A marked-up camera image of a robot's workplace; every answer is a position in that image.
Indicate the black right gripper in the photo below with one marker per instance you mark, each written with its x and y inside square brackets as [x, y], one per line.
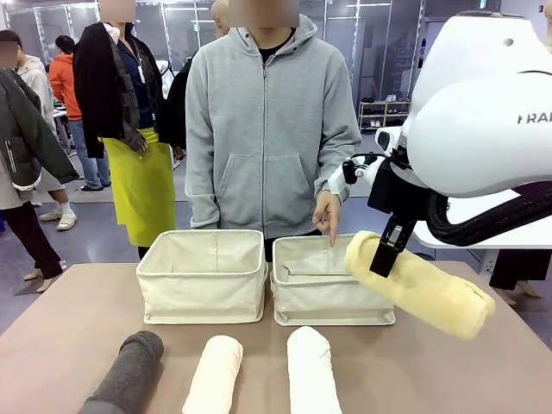
[397, 190]

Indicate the yellow towel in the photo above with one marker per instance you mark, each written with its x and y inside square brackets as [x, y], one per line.
[431, 293]

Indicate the white towel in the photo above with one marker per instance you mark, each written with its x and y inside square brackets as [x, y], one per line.
[310, 371]

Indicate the grey towel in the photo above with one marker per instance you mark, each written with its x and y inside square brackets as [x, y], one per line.
[129, 375]

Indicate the person's grey-sleeved right forearm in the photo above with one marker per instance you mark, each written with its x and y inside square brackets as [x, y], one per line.
[200, 172]

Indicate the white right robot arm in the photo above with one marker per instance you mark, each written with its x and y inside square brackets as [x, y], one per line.
[474, 108]

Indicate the person's grey-sleeved left forearm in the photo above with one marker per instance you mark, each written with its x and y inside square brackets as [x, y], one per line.
[336, 146]

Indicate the person's left hand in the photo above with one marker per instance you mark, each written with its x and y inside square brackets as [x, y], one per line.
[327, 209]

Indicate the beige fabric basket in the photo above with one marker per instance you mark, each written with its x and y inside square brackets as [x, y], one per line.
[202, 293]
[310, 302]

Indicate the person in purple skirt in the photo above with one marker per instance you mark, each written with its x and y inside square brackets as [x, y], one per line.
[513, 267]

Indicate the wooden shoe rack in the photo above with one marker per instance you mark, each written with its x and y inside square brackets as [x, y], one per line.
[384, 116]

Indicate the person in grey hoodie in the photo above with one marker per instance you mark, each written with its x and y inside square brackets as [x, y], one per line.
[263, 129]

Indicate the cream rolled towel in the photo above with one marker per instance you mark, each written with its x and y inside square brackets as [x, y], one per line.
[215, 375]

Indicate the person with yellow apron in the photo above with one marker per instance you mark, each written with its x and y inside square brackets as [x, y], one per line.
[138, 185]

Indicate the person in orange hoodie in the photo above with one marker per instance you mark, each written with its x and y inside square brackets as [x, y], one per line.
[64, 86]

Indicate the person in dark green jacket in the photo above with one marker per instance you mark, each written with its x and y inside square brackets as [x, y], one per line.
[21, 142]

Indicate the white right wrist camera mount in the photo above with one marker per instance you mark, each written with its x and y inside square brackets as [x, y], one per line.
[351, 174]

